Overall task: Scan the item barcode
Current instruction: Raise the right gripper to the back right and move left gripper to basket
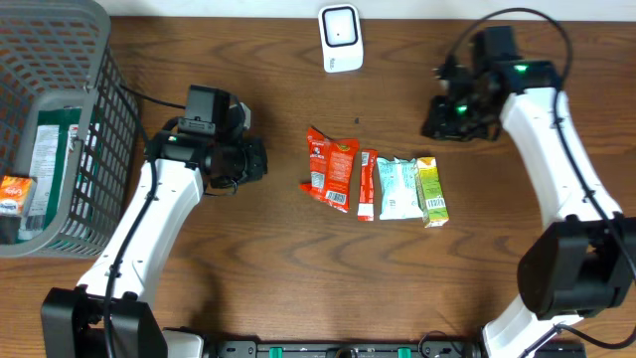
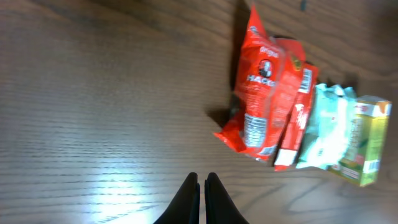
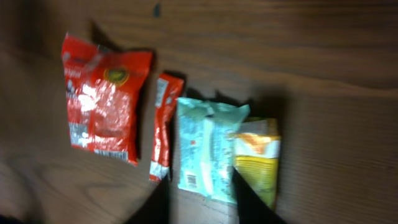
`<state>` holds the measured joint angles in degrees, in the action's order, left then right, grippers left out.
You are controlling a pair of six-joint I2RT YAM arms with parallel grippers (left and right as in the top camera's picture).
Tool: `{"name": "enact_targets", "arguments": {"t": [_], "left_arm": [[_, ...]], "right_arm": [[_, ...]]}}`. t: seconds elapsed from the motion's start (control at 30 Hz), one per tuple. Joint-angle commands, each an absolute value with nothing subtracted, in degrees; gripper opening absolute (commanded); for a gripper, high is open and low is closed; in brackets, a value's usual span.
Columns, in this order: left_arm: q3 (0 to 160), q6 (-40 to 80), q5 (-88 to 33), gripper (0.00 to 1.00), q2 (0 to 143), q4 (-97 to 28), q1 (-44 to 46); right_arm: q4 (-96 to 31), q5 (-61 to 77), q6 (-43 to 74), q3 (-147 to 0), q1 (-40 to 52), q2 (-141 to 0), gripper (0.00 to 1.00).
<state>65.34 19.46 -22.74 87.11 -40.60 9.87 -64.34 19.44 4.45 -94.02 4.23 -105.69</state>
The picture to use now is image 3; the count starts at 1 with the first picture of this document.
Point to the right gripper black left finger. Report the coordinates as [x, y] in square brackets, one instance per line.
[156, 209]

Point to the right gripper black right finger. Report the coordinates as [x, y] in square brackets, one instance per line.
[250, 208]

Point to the green yellow juice carton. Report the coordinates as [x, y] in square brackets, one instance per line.
[257, 150]

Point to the light blue snack packet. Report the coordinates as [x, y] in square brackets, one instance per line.
[206, 132]

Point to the red snack stick packet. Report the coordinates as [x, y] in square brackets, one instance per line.
[169, 88]

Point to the red chips bag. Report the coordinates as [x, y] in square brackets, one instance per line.
[102, 90]

